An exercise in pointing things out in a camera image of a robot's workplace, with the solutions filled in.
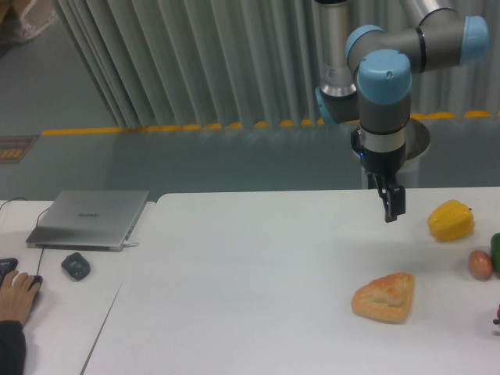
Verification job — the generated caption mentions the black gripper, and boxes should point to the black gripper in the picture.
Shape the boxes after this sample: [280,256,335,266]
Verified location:
[351,128,406,223]

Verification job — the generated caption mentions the yellow bell pepper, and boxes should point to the yellow bell pepper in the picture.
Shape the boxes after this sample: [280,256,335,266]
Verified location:
[427,200,475,241]

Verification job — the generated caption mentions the black computer mouse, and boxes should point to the black computer mouse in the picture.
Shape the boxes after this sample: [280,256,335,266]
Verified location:
[28,275,44,305]

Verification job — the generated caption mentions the black sleeved forearm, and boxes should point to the black sleeved forearm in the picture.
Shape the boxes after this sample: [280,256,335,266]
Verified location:
[1,320,27,375]

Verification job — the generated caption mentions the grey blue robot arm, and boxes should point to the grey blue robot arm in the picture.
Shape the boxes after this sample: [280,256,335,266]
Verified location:
[316,1,490,222]

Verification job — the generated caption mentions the green pepper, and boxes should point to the green pepper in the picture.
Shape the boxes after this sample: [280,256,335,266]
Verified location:
[491,233,500,273]

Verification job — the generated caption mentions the person's hand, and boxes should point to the person's hand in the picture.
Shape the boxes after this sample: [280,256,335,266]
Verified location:
[1,270,36,326]

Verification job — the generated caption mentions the triangular puff pastry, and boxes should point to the triangular puff pastry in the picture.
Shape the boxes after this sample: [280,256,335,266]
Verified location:
[351,273,416,324]

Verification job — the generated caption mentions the brown egg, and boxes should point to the brown egg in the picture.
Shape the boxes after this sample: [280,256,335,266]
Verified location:
[468,250,493,280]

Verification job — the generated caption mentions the dark red fruit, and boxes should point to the dark red fruit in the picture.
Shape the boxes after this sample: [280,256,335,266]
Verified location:
[493,306,500,325]

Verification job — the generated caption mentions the grey folded partition screen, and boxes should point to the grey folded partition screen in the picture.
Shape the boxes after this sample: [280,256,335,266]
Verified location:
[50,0,500,129]

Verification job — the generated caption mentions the white plug in laptop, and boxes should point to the white plug in laptop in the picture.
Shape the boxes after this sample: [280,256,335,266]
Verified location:
[123,241,140,248]

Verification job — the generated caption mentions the silver closed laptop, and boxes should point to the silver closed laptop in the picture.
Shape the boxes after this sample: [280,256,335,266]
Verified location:
[26,190,149,251]

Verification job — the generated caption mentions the black round controller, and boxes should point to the black round controller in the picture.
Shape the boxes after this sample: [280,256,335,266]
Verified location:
[61,252,91,281]

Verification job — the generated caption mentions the white side table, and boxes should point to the white side table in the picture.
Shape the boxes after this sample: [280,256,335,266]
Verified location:
[1,200,155,374]

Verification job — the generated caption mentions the black keyboard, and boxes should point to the black keyboard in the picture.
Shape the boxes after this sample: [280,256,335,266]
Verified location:
[0,258,19,284]

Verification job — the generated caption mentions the black mouse cable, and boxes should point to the black mouse cable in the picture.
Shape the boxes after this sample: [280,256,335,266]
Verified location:
[0,198,52,277]

